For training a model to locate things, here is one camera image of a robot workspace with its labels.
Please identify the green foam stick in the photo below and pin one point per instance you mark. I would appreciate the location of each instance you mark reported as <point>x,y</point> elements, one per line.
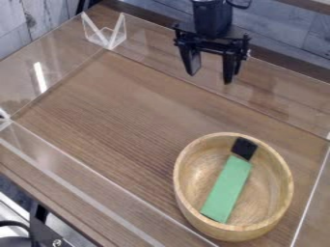
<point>222,198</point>

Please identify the black table leg bracket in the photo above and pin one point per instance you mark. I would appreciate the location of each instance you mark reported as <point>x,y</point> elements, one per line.
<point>43,236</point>

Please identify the small black square block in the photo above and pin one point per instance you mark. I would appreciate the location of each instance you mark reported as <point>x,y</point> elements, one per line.
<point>243,148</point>

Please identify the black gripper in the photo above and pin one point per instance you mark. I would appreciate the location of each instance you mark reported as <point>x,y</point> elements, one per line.
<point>207,34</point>

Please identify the clear acrylic front wall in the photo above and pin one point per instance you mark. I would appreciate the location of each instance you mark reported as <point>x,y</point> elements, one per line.
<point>111,216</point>

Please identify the clear acrylic corner bracket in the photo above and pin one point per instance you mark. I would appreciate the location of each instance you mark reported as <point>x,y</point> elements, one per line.
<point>105,37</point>

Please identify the wooden bowl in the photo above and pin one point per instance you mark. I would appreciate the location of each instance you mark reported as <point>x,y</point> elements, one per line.
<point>266,194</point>

